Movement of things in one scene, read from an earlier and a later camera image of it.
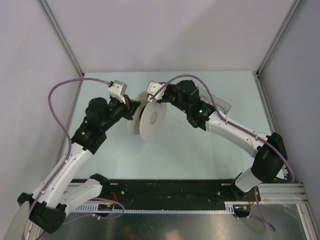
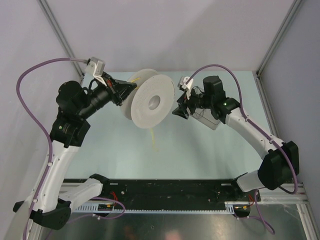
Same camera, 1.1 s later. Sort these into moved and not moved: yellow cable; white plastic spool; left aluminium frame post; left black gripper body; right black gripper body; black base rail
Moved: white plastic spool; left black gripper body; right black gripper body; yellow cable
Not moved: black base rail; left aluminium frame post
